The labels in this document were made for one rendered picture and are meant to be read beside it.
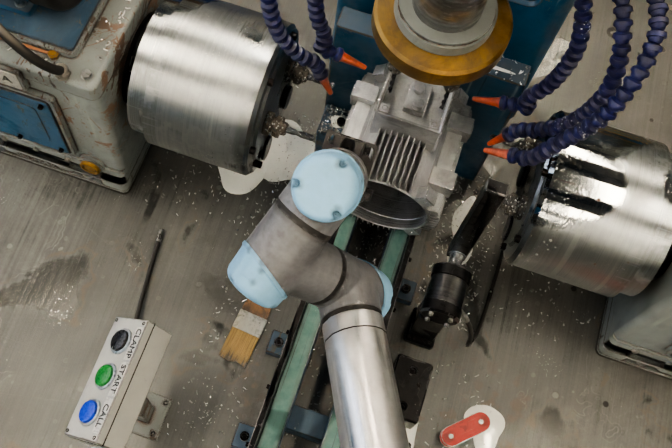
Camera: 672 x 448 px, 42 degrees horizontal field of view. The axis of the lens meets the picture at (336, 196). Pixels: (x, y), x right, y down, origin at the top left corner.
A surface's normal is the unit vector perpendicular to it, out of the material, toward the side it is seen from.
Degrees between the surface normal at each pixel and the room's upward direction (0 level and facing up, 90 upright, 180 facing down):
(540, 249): 69
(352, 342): 21
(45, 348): 0
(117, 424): 51
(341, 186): 30
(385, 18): 0
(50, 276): 0
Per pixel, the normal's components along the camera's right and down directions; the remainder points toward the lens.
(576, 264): -0.27, 0.71
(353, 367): -0.25, -0.53
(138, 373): 0.78, 0.00
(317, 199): -0.09, 0.09
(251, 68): 0.00, -0.18
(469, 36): 0.08, -0.40
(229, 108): -0.15, 0.30
